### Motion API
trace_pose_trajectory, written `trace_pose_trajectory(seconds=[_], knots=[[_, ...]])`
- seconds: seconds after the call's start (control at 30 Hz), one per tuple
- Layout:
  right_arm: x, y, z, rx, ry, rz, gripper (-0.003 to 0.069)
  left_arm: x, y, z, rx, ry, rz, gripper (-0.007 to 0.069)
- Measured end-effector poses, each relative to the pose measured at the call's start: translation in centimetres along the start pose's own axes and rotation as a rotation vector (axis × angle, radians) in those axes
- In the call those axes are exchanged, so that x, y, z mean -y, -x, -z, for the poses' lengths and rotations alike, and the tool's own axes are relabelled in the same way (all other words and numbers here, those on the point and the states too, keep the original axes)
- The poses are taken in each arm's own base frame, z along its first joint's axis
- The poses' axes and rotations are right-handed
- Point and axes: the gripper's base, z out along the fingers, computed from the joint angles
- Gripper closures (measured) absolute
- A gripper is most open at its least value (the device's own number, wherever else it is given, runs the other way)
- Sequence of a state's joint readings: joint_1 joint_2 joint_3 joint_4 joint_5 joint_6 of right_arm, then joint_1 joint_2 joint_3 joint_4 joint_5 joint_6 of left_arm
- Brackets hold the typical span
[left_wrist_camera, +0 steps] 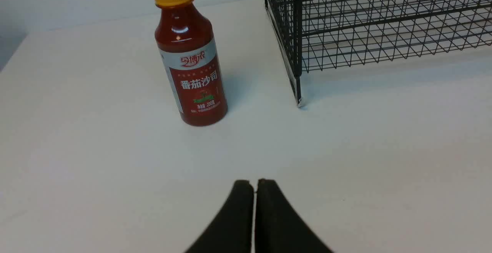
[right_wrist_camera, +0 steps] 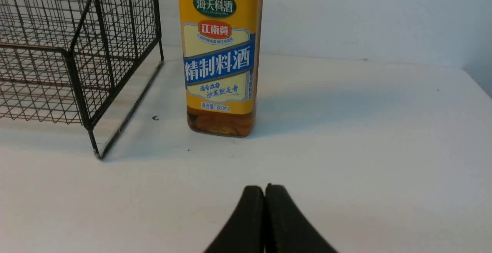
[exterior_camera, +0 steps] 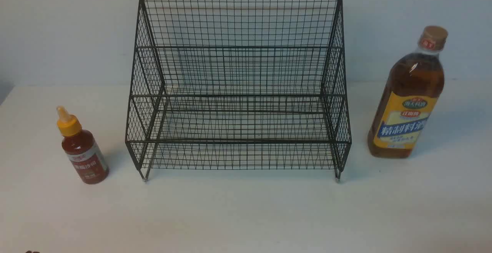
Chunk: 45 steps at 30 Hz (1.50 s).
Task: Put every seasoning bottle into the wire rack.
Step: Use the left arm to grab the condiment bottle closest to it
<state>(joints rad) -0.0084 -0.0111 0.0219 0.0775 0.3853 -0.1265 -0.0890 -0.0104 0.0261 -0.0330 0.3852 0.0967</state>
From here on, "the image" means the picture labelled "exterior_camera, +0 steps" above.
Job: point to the black wire mesh shelf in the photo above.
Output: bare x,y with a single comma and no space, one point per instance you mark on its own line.
239,85

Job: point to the red sauce bottle yellow cap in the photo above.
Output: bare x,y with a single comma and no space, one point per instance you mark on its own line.
81,148

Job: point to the brown cooking wine bottle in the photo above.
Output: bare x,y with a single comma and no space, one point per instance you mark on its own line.
414,84

